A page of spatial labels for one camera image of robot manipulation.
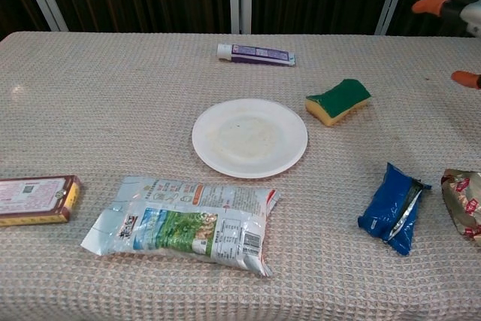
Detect right silver robot hand orange fingertips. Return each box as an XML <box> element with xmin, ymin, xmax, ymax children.
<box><xmin>410</xmin><ymin>0</ymin><xmax>481</xmax><ymax>91</ymax></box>

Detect green yellow sponge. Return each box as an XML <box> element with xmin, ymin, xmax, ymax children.
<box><xmin>304</xmin><ymin>78</ymin><xmax>373</xmax><ymax>128</ymax></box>

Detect white round plate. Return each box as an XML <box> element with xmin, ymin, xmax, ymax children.
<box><xmin>191</xmin><ymin>98</ymin><xmax>309</xmax><ymax>180</ymax></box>

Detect gold red snack packet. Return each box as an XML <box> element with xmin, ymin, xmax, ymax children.
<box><xmin>440</xmin><ymin>168</ymin><xmax>481</xmax><ymax>249</ymax></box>

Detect purple white toothpaste tube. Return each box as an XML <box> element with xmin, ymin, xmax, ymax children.
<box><xmin>216</xmin><ymin>43</ymin><xmax>297</xmax><ymax>68</ymax></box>

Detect blue snack packet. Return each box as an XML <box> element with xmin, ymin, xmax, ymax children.
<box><xmin>357</xmin><ymin>162</ymin><xmax>433</xmax><ymax>257</ymax></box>

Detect white green snack bag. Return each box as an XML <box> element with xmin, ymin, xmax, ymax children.
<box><xmin>80</xmin><ymin>175</ymin><xmax>281</xmax><ymax>278</ymax></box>

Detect beige waffle tablecloth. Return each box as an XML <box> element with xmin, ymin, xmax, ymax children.
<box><xmin>0</xmin><ymin>31</ymin><xmax>481</xmax><ymax>321</ymax></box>

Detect red yellow cardboard box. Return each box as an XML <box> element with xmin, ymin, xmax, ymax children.
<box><xmin>0</xmin><ymin>174</ymin><xmax>84</xmax><ymax>229</ymax></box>

